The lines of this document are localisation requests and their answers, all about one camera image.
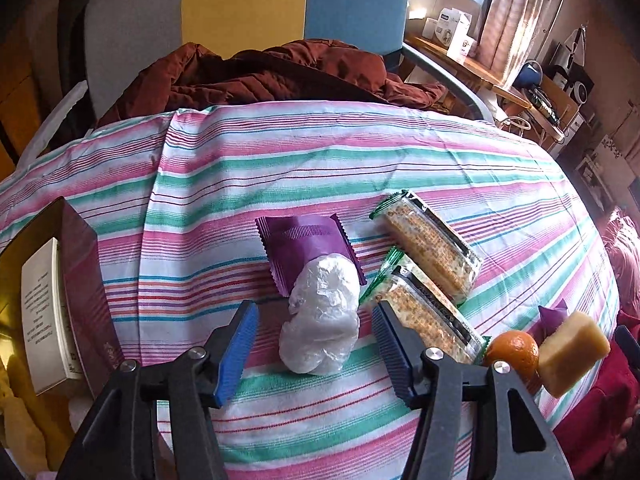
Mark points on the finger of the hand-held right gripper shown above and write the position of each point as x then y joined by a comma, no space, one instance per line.
627,342

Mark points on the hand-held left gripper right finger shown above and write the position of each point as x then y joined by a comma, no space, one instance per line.
392,350

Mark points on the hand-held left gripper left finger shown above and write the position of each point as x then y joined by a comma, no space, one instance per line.
235,355

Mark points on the cereal bar packet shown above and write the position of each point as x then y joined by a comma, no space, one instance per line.
425,305
430,245

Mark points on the yellow sponge block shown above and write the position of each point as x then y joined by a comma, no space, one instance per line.
572,355

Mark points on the small purple snack packet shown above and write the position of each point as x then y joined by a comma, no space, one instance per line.
552,317

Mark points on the white plastic-wrapped bundle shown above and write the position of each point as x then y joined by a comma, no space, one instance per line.
320,310

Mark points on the orange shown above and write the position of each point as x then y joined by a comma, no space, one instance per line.
512,355

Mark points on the large purple snack packet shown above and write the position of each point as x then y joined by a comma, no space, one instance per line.
300,237

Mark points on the gold tin box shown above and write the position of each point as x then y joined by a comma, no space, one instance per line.
85,290

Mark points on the person's red garment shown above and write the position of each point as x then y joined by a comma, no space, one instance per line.
600,420

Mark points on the pink patterned cloth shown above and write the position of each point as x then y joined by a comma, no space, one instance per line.
625,260

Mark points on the striped tablecloth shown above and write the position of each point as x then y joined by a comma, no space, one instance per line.
250,175

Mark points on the cardboard box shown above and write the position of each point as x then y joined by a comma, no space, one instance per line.
617,152

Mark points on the white paper box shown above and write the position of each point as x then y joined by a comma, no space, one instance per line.
47,310

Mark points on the black stereo speaker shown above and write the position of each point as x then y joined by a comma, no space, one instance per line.
572,75

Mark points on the reddish brown jacket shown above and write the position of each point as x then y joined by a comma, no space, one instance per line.
280,72

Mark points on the wooden side desk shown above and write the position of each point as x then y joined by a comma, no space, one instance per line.
470,67

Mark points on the white carton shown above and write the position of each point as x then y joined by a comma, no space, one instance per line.
452,30

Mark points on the patterned curtain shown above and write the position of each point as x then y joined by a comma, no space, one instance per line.
520,15

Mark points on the grey yellow blue chair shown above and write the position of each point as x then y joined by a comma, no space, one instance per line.
140,20

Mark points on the black chair back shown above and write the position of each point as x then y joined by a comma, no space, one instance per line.
72,35

